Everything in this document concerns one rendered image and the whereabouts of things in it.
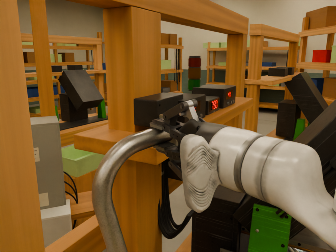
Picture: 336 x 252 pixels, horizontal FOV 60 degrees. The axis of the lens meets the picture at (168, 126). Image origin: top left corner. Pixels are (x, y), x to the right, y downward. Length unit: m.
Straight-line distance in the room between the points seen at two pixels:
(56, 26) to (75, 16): 1.06
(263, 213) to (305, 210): 0.71
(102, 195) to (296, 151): 0.27
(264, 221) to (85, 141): 0.60
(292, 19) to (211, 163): 9.78
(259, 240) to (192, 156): 0.74
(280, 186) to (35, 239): 0.45
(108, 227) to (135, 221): 0.40
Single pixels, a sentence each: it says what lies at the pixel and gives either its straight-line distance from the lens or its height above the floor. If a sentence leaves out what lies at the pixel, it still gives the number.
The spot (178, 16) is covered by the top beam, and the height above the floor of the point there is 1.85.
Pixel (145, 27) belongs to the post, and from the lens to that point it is 0.79.
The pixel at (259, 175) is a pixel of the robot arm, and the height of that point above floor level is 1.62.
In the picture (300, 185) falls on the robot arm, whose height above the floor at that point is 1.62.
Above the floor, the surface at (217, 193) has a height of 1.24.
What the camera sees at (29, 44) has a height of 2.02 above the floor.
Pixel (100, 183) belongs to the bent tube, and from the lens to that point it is 0.44.
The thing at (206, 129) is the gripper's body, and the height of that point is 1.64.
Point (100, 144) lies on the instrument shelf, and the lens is 0.72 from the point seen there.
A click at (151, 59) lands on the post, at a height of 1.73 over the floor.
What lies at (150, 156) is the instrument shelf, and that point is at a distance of 0.64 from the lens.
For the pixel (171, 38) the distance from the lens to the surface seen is 7.47.
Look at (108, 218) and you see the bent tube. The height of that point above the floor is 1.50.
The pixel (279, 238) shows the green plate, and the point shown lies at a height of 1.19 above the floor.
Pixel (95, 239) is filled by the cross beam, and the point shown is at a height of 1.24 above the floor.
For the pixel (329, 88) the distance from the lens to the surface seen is 4.53.
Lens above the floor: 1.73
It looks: 13 degrees down
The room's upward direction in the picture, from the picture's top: straight up
